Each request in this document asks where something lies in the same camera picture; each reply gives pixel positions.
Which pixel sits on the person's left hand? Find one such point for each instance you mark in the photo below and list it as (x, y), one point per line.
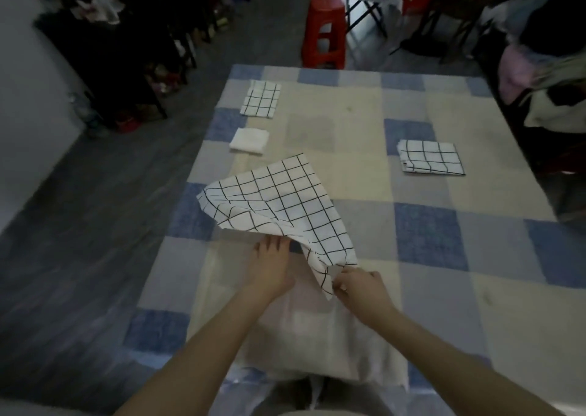
(272, 269)

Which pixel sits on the person's right hand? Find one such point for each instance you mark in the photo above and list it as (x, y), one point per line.
(366, 299)

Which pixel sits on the white black-grid cloth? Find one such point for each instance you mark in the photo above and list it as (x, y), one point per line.
(284, 200)
(430, 157)
(261, 100)

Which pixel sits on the plain white cloth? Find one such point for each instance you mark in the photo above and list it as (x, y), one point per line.
(248, 141)

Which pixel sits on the person's right forearm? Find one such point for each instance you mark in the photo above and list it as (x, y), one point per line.
(458, 370)

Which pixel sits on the person's left forearm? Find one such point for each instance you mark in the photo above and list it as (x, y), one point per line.
(201, 361)

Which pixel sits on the blue beige patchwork tablecloth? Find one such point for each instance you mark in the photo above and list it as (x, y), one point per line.
(458, 255)

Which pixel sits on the reddish wooden chair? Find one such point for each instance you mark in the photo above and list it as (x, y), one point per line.
(563, 159)

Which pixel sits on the clear water bottle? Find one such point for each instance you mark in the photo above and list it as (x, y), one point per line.
(82, 109)

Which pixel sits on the white black garment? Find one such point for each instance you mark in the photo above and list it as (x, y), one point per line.
(549, 109)

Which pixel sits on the pink garment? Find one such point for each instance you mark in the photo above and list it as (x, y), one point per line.
(512, 72)

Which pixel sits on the dark wooden chair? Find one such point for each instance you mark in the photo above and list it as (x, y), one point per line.
(439, 26)

